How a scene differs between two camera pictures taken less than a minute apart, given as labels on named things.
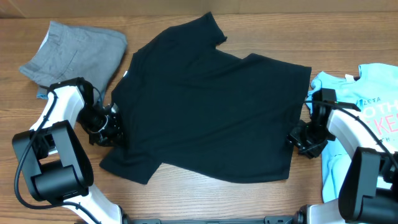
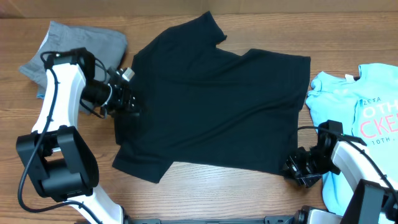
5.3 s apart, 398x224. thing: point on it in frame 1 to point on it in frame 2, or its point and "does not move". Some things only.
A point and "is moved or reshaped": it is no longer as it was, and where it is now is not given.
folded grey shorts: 68,52 does not move
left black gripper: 116,132 to 124,102
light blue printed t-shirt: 373,98 does not move
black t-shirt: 190,104 is moved or reshaped
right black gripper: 310,152 to 293,165
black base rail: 296,219 does not move
